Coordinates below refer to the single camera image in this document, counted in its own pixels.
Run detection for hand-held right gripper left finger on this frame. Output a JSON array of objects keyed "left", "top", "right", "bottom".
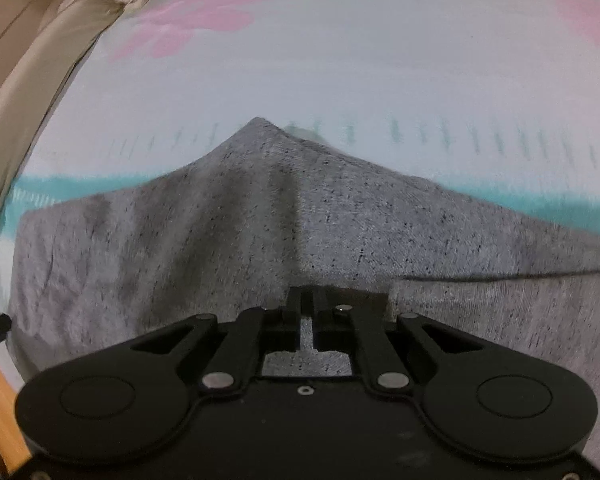
[{"left": 129, "top": 286, "right": 303, "bottom": 394}]

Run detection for beige satin pillow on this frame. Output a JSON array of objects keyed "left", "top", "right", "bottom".
[{"left": 0, "top": 0, "right": 191, "bottom": 261}]

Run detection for floral printed blanket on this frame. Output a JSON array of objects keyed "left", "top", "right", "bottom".
[{"left": 0, "top": 0, "right": 600, "bottom": 381}]

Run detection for grey speckled pants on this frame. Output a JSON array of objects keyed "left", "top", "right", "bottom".
[{"left": 7, "top": 117, "right": 600, "bottom": 441}]

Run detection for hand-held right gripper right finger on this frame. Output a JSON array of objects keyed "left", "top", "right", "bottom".
[{"left": 312, "top": 288, "right": 482, "bottom": 396}]

